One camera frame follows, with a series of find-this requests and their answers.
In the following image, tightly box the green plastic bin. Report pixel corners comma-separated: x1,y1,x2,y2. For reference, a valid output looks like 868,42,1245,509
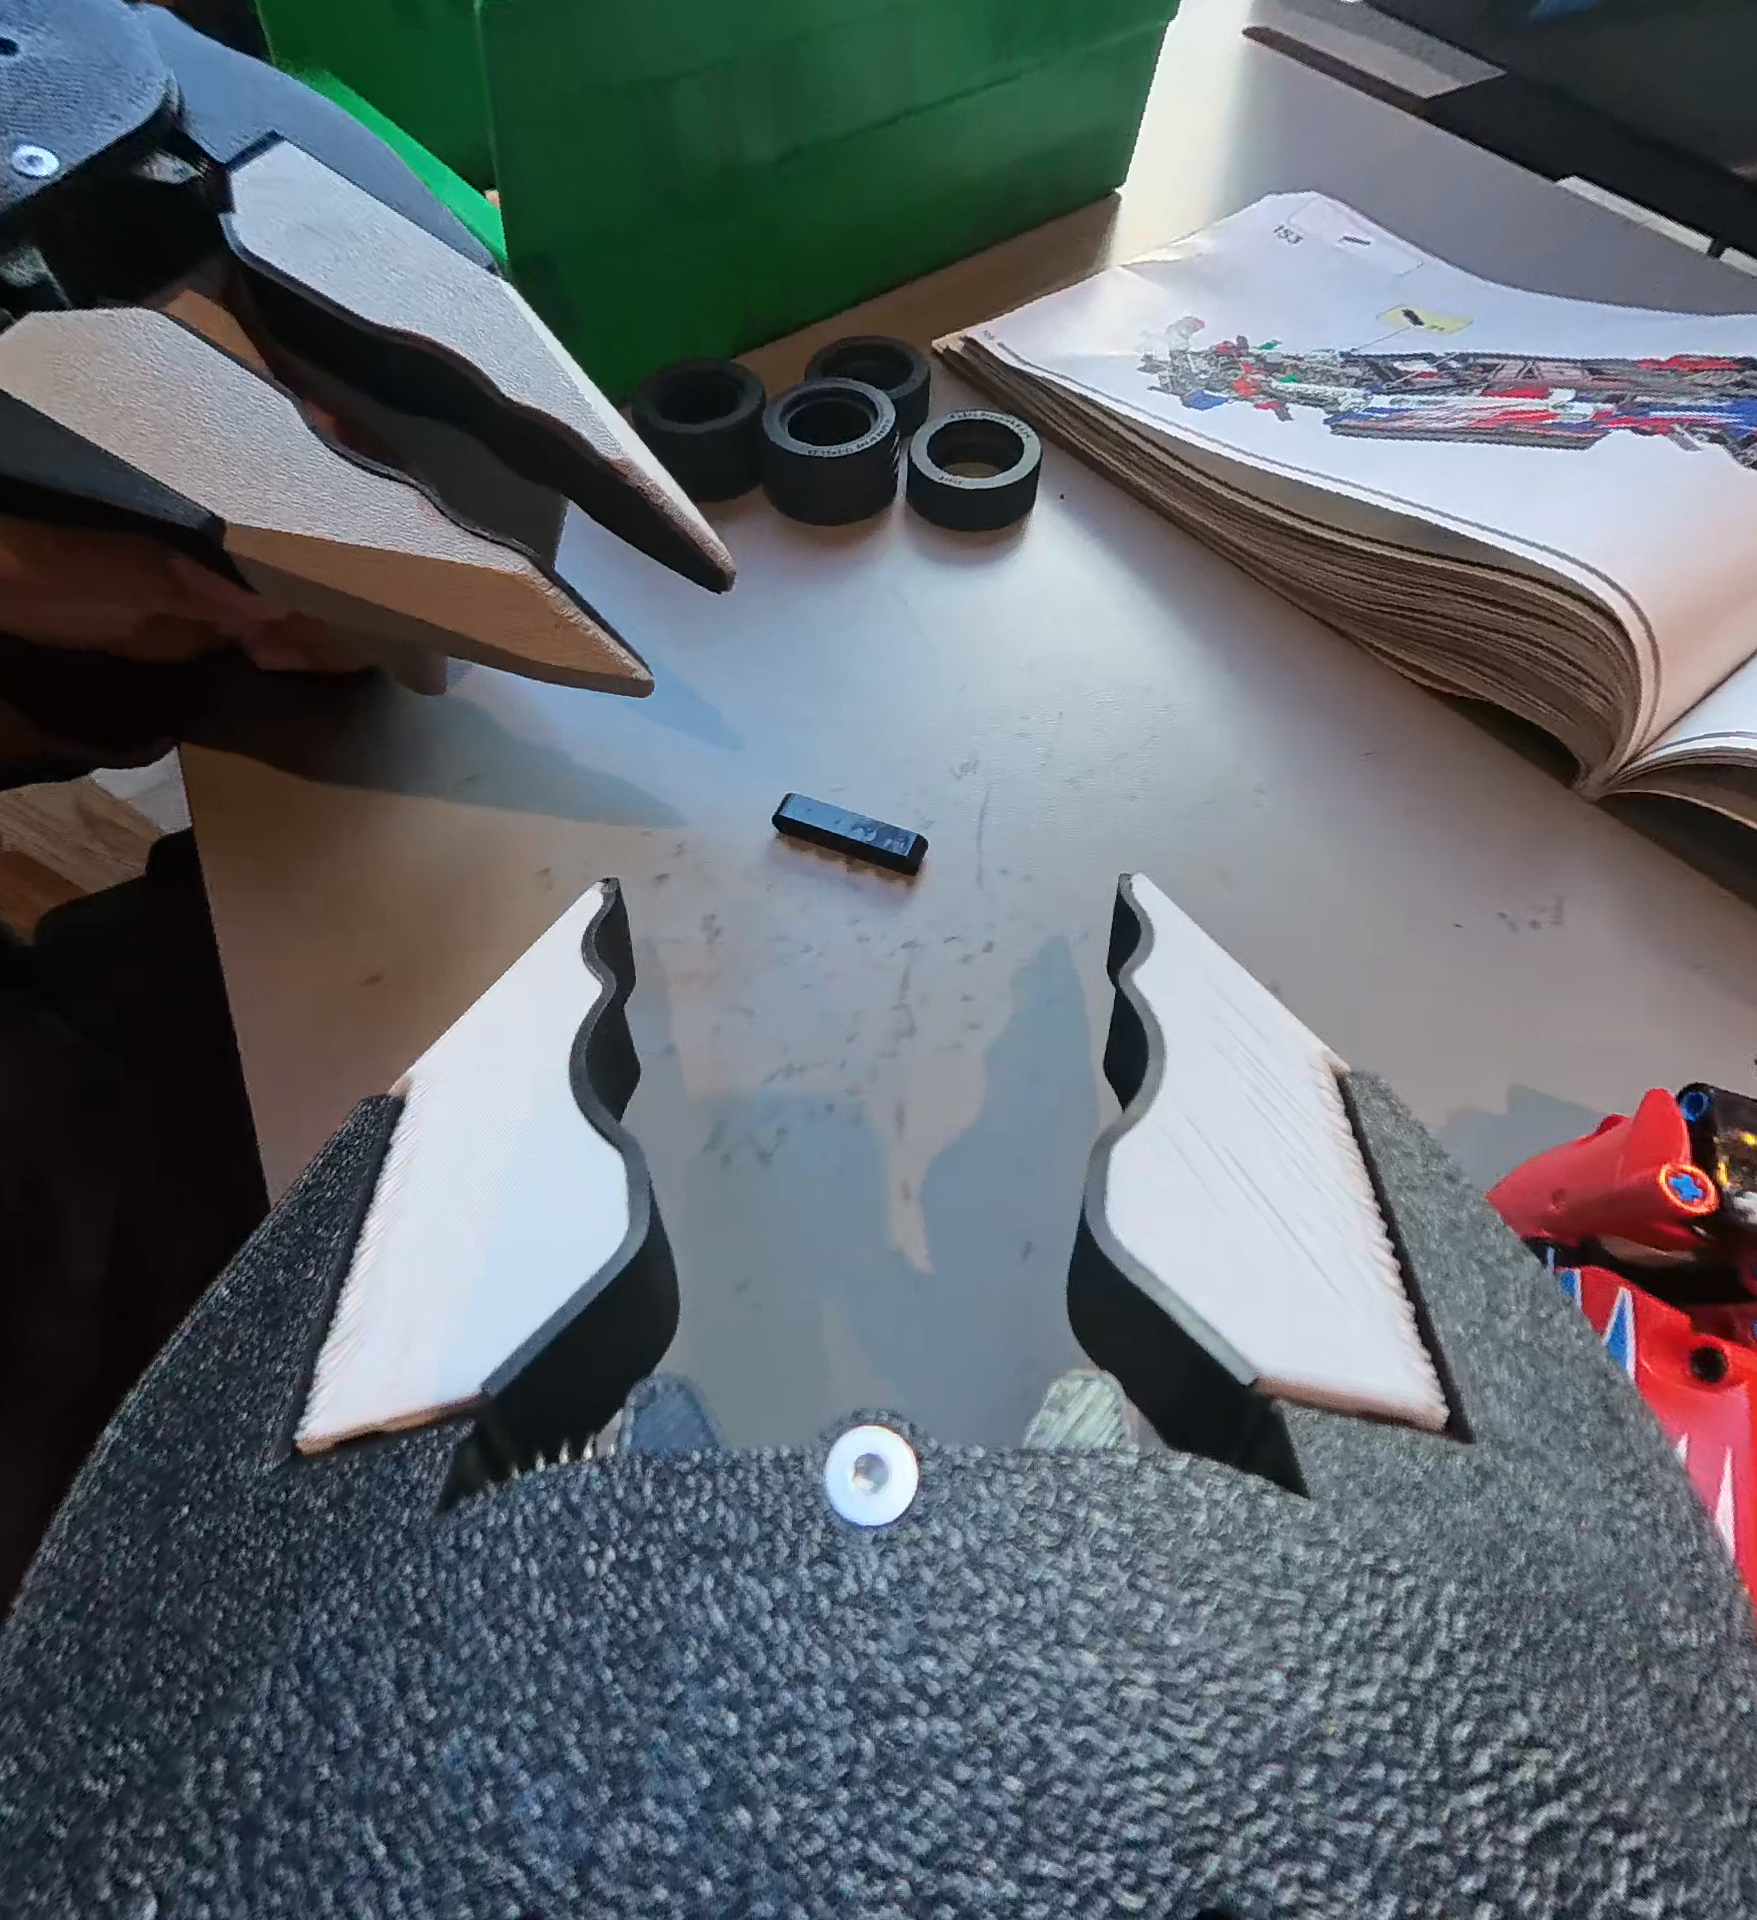
253,0,1183,400

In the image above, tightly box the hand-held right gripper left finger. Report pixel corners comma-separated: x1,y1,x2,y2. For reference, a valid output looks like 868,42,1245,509
292,880,682,1506

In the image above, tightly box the open instruction booklet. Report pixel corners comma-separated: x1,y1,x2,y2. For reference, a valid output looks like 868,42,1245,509
935,191,1757,917

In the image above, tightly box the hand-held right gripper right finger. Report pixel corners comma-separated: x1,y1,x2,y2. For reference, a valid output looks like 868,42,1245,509
1068,871,1473,1501

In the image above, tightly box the toy brick race car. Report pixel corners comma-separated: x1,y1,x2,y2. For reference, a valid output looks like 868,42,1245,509
1484,1053,1757,1862

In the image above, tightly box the black toy beam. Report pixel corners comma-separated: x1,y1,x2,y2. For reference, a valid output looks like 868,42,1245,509
772,792,929,884

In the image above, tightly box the grey desk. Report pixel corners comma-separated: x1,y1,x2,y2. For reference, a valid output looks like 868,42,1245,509
179,0,1757,1479

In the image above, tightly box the person's left hand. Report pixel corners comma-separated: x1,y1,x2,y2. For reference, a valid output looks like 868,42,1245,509
0,486,387,673

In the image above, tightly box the black toy wheel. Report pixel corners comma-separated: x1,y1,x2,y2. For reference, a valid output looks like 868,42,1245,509
634,360,767,502
761,377,902,528
905,411,1044,531
802,335,933,437

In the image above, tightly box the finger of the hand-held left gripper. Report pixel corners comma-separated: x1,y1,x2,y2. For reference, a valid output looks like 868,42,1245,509
0,306,654,699
222,131,740,593

